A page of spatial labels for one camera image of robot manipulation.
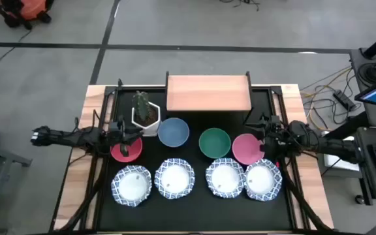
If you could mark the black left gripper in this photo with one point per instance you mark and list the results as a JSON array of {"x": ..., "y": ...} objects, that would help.
[{"x": 121, "y": 134}]

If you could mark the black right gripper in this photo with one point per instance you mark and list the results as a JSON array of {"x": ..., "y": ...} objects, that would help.
[{"x": 274, "y": 132}]

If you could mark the red bowl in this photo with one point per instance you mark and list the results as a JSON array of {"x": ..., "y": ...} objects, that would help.
[{"x": 133, "y": 154}]

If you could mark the pink bowl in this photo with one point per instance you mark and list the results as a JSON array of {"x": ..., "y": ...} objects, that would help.
[{"x": 245, "y": 150}]

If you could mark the green bowl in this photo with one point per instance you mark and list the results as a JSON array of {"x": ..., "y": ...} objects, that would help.
[{"x": 214, "y": 143}]

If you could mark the blue patterned paper bowl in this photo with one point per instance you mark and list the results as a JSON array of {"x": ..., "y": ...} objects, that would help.
[
  {"x": 175, "y": 179},
  {"x": 260, "y": 180},
  {"x": 224, "y": 179},
  {"x": 132, "y": 186}
]

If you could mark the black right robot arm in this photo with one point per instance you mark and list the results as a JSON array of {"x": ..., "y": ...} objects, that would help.
[{"x": 335, "y": 147}]

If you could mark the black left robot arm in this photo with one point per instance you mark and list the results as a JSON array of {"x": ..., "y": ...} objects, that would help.
[{"x": 64, "y": 136}]

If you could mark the green cactus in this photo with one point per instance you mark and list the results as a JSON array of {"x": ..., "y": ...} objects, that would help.
[{"x": 140, "y": 104}]

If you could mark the white paper sheet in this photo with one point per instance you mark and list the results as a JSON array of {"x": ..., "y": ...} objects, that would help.
[{"x": 341, "y": 163}]

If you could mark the black power strip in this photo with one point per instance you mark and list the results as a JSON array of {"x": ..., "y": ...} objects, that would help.
[{"x": 344, "y": 99}]

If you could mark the black table mat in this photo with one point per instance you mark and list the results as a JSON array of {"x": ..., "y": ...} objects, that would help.
[{"x": 191, "y": 213}]

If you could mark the black desk leg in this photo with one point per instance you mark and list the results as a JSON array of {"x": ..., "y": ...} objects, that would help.
[{"x": 354, "y": 122}]

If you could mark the grey keyboard cart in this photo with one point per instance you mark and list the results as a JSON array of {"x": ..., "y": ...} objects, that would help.
[{"x": 367, "y": 182}]

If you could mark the black caster wheel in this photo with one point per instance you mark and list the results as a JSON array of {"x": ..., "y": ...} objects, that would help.
[{"x": 359, "y": 199}]

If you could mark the orange and black vacuum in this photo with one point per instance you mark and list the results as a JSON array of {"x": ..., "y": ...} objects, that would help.
[{"x": 31, "y": 8}]

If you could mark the black metal table frame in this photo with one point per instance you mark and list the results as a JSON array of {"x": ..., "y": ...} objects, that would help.
[{"x": 109, "y": 89}]

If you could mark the wooden shelf with black frame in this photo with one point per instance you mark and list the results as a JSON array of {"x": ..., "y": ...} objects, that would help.
[{"x": 207, "y": 93}]

